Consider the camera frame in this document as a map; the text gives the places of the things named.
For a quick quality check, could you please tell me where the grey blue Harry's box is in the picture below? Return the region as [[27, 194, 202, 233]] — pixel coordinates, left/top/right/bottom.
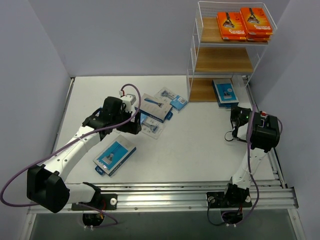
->
[[93, 135, 137, 177]]

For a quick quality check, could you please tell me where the orange Gillette box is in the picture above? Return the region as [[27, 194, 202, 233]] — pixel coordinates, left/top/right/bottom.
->
[[246, 34, 271, 42], [216, 11, 247, 41], [240, 7, 273, 37]]

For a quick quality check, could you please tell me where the white wire wooden shelf rack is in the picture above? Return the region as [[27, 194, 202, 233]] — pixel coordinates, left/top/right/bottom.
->
[[186, 1, 277, 102]]

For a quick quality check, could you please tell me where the purple cable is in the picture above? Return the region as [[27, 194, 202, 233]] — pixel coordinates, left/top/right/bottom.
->
[[0, 83, 143, 229], [239, 103, 284, 226]]

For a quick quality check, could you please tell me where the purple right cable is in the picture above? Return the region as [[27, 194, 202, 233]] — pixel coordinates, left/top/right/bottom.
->
[[239, 103, 284, 226]]

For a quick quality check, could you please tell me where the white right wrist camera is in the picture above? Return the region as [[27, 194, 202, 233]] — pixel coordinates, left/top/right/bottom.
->
[[259, 111, 268, 121]]

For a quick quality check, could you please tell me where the clear blister razor pack left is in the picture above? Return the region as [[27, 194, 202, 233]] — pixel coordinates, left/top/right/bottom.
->
[[140, 114, 165, 140]]

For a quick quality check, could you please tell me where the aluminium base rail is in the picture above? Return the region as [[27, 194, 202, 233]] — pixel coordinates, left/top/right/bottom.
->
[[56, 181, 298, 213]]

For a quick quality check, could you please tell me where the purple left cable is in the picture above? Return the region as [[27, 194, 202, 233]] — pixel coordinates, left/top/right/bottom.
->
[[0, 83, 143, 229]]

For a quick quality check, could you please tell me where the clear blister razor pack top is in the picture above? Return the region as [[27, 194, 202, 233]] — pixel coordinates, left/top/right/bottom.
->
[[154, 87, 188, 112]]

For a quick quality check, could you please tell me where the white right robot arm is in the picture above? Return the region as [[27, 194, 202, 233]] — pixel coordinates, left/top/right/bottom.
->
[[206, 106, 283, 209]]

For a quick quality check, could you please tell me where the Harry's box upper white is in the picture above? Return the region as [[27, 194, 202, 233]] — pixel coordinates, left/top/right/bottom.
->
[[139, 93, 173, 123]]

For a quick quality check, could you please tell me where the clear blister razor pack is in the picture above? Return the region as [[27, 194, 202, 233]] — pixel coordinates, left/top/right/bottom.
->
[[154, 87, 188, 112], [140, 114, 165, 140]]

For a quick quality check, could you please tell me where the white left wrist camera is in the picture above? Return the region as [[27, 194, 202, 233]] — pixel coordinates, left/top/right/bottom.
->
[[119, 90, 137, 112]]

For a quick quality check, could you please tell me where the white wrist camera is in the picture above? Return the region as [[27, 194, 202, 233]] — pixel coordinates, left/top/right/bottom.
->
[[259, 111, 268, 121], [119, 90, 137, 112]]

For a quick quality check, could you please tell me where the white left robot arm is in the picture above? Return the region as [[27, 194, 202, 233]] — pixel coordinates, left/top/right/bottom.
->
[[26, 94, 141, 213]]

